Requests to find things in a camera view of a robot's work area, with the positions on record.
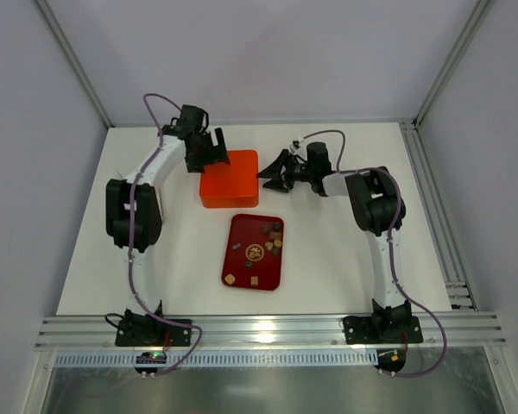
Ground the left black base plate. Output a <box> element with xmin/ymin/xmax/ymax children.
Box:
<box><xmin>115</xmin><ymin>317</ymin><xmax>192</xmax><ymax>348</ymax></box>

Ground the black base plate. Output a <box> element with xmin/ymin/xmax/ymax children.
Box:
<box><xmin>342</xmin><ymin>316</ymin><xmax>424</xmax><ymax>345</ymax></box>
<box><xmin>115</xmin><ymin>317</ymin><xmax>192</xmax><ymax>348</ymax></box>

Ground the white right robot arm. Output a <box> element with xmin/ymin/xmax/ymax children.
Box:
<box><xmin>199</xmin><ymin>132</ymin><xmax>414</xmax><ymax>343</ymax></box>

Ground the perforated cable duct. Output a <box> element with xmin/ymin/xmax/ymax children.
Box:
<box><xmin>54</xmin><ymin>348</ymin><xmax>378</xmax><ymax>369</ymax></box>

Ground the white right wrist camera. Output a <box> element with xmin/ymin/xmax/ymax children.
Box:
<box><xmin>288</xmin><ymin>137</ymin><xmax>306</xmax><ymax>155</ymax></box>

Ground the red tray with gold rim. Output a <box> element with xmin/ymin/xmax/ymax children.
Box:
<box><xmin>221</xmin><ymin>213</ymin><xmax>285</xmax><ymax>292</ymax></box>

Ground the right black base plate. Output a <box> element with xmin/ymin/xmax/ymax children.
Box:
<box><xmin>342</xmin><ymin>316</ymin><xmax>424</xmax><ymax>345</ymax></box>

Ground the aluminium front rail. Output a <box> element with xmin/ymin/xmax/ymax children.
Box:
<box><xmin>35</xmin><ymin>310</ymin><xmax>507</xmax><ymax>351</ymax></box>

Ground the tan Sweet square chocolate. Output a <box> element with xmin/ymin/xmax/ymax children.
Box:
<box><xmin>224</xmin><ymin>274</ymin><xmax>236</xmax><ymax>285</ymax></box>

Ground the orange tin lid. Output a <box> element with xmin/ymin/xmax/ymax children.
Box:
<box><xmin>199</xmin><ymin>149</ymin><xmax>259</xmax><ymax>195</ymax></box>

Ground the orange chocolate tin box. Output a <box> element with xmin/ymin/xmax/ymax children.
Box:
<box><xmin>199</xmin><ymin>191</ymin><xmax>259</xmax><ymax>209</ymax></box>

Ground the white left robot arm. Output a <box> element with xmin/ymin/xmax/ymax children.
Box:
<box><xmin>105</xmin><ymin>104</ymin><xmax>227</xmax><ymax>347</ymax></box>

